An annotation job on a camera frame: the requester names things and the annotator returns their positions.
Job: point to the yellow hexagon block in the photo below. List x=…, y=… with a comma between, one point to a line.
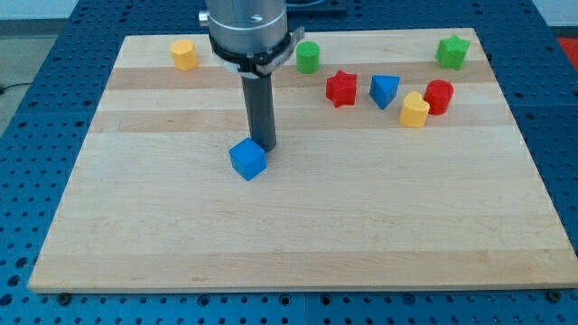
x=184, y=55

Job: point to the yellow heart block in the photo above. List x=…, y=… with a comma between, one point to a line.
x=414, y=111

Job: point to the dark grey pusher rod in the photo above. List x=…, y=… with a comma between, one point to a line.
x=260, y=111

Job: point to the red star block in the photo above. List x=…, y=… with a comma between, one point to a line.
x=341, y=89

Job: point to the wooden board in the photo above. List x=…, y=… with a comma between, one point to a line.
x=350, y=200

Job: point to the blue triangle block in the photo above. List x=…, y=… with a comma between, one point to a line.
x=383, y=89

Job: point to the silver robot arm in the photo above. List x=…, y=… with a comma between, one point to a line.
x=251, y=38

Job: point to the red cylinder block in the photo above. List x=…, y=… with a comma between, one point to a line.
x=438, y=95

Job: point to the green star block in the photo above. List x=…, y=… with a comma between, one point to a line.
x=451, y=52

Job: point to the green cylinder block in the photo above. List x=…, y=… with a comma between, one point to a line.
x=308, y=57

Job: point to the blue cube block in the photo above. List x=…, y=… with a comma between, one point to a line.
x=248, y=159

